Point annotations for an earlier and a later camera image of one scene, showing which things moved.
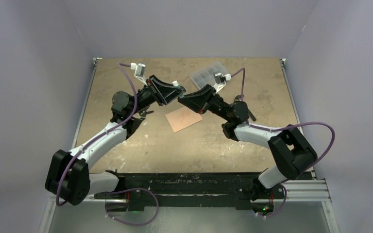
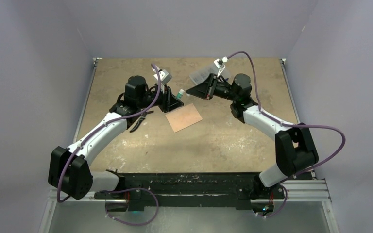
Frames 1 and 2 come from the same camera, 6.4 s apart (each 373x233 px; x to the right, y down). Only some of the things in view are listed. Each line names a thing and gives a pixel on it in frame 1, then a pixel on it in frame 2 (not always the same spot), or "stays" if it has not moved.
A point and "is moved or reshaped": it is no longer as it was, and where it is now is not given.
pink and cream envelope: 182,118 stays
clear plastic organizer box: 206,75 stays
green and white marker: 175,83 is moved or reshaped
